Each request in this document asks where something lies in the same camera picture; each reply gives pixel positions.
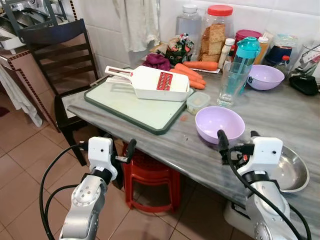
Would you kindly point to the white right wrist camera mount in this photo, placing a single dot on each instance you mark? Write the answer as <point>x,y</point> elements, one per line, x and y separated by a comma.
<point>265,150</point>

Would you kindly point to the clear drinking glass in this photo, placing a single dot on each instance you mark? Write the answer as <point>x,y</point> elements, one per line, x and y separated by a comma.
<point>229,87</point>

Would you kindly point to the clear plastic utensil jug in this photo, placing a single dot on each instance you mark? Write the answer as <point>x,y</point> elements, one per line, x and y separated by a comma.
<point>311,57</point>

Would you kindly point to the white plastic bin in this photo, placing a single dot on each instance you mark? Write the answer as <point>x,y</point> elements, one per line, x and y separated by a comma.
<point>237,217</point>

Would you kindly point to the small red-capped bottle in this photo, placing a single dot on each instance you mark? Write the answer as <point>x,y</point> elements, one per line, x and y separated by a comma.
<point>284,64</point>

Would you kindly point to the red-lidded jar of crackers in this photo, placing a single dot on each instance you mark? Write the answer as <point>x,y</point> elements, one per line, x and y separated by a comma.
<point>215,37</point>

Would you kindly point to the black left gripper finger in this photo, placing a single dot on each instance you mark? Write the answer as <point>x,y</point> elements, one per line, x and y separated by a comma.
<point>131,147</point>

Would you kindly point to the white hanging cloth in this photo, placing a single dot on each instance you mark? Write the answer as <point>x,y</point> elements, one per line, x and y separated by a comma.
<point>20,97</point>

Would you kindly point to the metal dish rack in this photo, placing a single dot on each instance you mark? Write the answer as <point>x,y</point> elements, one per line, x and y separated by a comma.
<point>30,17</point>

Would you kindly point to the orange sauce squeeze bottle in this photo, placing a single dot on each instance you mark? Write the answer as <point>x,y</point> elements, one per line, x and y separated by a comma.
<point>261,50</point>

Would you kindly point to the pink-lidded jar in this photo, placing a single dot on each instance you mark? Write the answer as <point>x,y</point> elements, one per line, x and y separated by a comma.
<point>248,34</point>

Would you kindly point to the dark blue jar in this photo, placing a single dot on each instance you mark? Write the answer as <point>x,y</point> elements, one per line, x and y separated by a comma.
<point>280,52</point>

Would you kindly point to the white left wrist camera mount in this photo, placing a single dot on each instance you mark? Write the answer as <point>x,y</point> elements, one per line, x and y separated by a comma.
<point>101,152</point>

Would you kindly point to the small lilac plastic bowl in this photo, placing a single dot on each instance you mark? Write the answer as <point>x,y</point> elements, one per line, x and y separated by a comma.
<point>266,77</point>

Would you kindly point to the black pouch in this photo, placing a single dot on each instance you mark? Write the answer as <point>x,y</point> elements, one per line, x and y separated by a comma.
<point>302,84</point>

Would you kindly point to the dark wooden chair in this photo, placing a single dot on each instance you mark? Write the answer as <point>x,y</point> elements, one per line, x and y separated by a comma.
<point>60,55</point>

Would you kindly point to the small white bottle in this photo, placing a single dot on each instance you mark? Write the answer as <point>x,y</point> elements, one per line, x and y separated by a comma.
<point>226,50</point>

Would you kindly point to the dark patterned snack bag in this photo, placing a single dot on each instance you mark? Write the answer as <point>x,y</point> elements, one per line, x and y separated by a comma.
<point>179,50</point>

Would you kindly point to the teal water bottle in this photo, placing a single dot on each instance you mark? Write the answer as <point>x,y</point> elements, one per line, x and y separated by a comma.
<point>247,50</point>

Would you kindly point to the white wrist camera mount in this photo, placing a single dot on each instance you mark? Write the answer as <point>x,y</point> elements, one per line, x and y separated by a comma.
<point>101,152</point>
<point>265,150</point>

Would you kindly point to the dark purple leafy vegetable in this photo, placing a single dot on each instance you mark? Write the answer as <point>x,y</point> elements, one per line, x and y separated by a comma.
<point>156,61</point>

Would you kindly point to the large lilac plastic bowl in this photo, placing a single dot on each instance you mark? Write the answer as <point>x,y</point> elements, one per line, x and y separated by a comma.
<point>220,122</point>

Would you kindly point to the clear white-capped plastic bottle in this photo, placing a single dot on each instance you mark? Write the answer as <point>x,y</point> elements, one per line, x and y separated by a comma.
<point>189,25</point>

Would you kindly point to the shallow stainless steel bowl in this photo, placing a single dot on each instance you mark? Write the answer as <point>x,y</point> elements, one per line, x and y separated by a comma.
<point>295,172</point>

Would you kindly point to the white mandoline slicer box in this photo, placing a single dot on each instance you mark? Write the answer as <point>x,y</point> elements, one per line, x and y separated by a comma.
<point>150,82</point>

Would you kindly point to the small clear lidded container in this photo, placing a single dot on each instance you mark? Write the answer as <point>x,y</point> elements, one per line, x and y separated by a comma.
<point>198,102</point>

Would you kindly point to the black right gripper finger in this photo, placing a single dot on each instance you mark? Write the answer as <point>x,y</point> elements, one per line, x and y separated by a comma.
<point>222,140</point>
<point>254,134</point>

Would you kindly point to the red plastic stool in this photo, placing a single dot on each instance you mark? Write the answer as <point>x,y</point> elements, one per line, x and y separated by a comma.
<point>150,172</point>

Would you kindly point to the green-rimmed white cutting board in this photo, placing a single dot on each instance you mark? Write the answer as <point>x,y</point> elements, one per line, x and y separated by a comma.
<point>135,107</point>

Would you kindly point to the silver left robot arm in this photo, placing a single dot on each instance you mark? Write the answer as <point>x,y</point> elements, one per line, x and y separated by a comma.
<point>85,202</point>

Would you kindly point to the pale hanging towel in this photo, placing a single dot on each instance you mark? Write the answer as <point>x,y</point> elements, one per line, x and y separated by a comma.
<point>135,22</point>

